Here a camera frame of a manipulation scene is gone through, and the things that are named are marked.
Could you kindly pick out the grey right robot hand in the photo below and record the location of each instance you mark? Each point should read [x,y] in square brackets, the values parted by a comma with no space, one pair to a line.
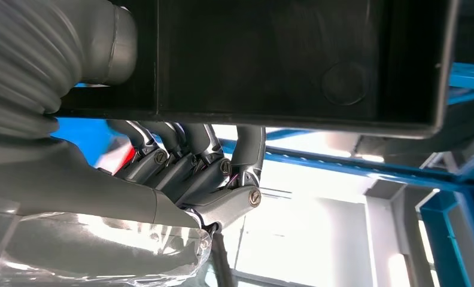
[102,190]

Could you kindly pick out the clear plastic wrap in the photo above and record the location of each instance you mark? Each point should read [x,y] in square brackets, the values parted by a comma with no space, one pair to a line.
[102,245]

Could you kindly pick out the blue metal shelf rack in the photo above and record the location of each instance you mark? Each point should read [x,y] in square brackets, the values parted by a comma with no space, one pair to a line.
[340,164]

